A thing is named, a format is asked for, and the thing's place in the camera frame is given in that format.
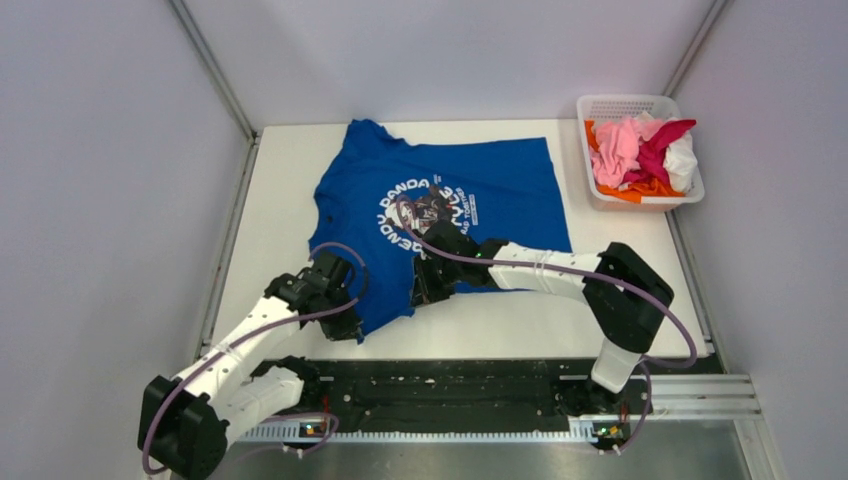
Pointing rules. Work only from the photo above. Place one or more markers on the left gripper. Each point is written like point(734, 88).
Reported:
point(346, 328)

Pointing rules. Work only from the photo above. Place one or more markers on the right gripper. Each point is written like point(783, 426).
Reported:
point(425, 292)

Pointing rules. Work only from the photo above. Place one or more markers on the blue printed t-shirt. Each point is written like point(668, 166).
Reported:
point(501, 189)

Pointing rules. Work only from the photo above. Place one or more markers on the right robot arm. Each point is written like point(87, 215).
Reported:
point(628, 299)

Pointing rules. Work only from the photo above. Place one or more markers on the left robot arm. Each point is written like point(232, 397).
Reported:
point(189, 420)

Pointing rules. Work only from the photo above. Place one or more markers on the orange t-shirt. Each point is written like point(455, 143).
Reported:
point(639, 191)

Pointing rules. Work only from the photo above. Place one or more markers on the pink t-shirt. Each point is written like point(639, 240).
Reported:
point(614, 146)

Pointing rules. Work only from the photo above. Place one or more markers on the magenta t-shirt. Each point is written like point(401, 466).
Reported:
point(652, 152)

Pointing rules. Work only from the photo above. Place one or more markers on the white t-shirt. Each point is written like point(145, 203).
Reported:
point(680, 163)

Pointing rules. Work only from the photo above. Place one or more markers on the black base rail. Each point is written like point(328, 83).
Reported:
point(460, 396)

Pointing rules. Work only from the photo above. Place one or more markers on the white slotted cable duct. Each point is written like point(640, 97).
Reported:
point(295, 432)

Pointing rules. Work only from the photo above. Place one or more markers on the left corner aluminium post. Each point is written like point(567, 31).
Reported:
point(211, 67)

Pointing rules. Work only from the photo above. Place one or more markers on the corner aluminium post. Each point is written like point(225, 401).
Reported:
point(713, 16)
point(211, 67)

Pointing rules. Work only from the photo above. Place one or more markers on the right corner aluminium post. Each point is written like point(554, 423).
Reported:
point(713, 16)

